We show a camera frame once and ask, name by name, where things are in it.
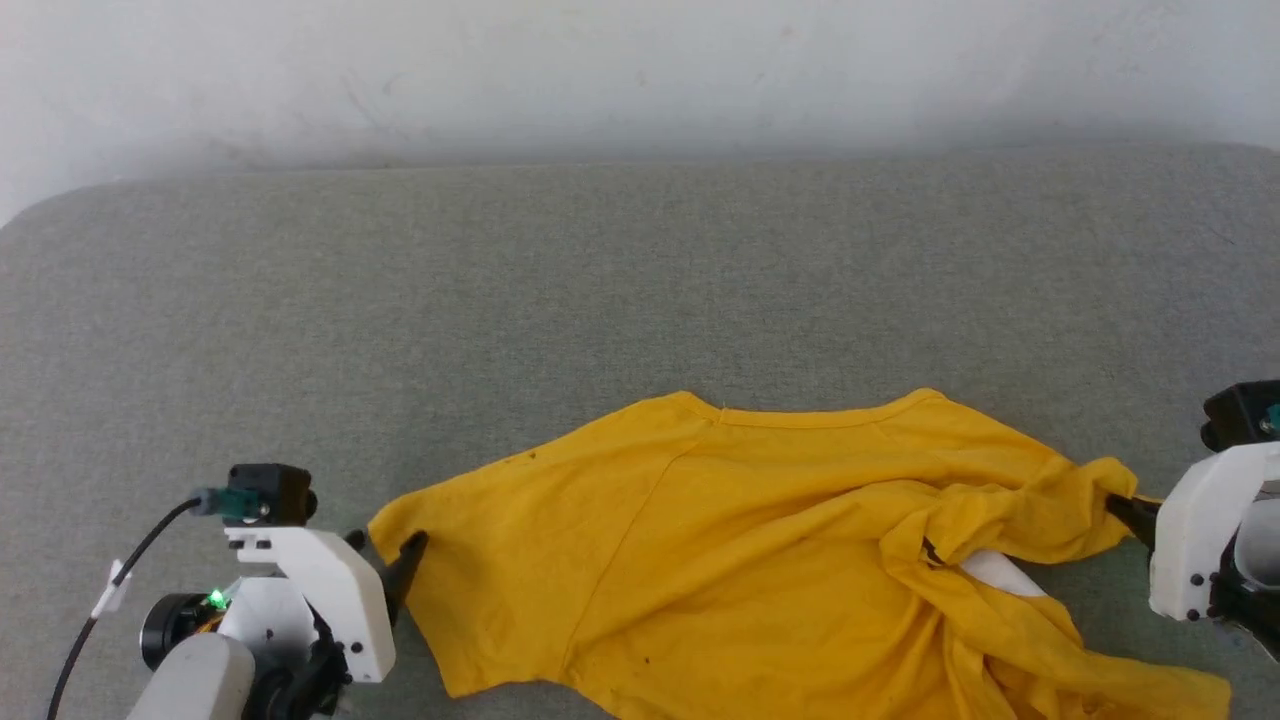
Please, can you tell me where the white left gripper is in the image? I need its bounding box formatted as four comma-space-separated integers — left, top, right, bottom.
222, 525, 431, 686

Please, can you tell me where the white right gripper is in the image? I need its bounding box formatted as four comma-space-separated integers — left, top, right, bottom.
1105, 443, 1280, 623

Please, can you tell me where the yellow fox print t-shirt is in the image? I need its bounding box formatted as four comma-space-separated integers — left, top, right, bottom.
368, 388, 1233, 720

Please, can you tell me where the grey fabric sofa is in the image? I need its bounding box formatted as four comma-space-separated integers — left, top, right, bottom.
0, 140, 1280, 720

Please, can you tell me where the black left cable, teal plug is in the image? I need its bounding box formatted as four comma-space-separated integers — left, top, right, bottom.
45, 487, 263, 720

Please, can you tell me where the white cable tag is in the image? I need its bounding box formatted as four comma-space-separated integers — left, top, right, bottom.
92, 560, 133, 619

